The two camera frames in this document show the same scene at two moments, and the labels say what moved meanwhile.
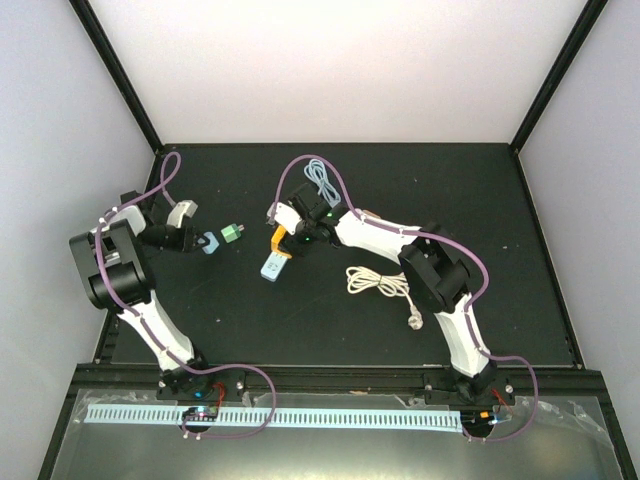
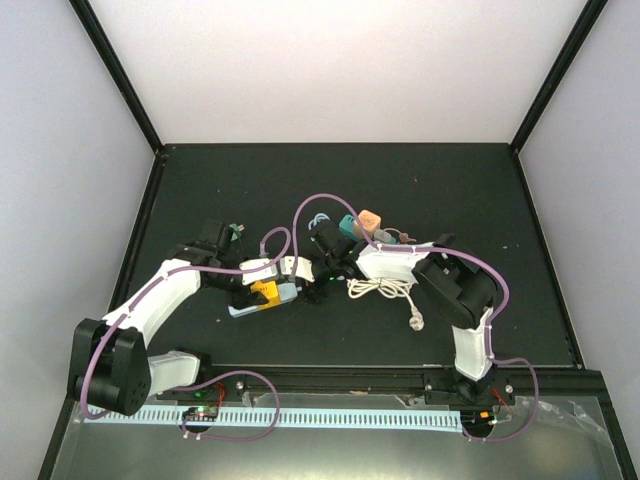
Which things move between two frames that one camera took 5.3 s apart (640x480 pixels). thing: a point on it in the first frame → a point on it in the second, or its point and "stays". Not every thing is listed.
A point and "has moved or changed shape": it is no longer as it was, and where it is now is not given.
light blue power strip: (273, 266) has moved or changed shape
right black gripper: (298, 249) → (311, 296)
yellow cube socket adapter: (278, 235) → (270, 290)
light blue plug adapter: (213, 243) has moved or changed shape
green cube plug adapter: (232, 232) stays
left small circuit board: (201, 413) stays
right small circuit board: (477, 418) stays
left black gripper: (182, 245) → (250, 299)
